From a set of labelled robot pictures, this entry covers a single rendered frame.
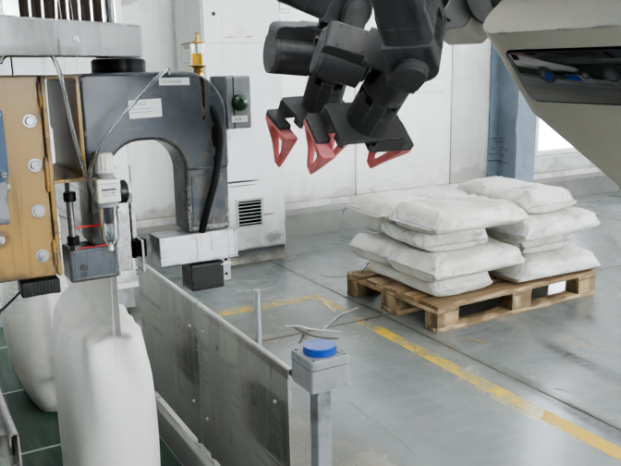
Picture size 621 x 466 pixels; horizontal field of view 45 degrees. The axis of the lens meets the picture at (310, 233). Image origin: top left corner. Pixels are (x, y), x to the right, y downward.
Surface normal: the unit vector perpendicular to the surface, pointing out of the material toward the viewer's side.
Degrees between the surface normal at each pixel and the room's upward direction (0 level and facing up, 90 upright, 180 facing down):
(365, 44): 59
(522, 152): 90
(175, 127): 90
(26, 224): 90
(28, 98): 90
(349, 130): 46
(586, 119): 130
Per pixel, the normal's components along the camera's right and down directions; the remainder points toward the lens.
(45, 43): 0.93, 0.07
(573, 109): -0.66, 0.72
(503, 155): -0.87, 0.12
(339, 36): 0.21, -0.33
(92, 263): 0.49, 0.18
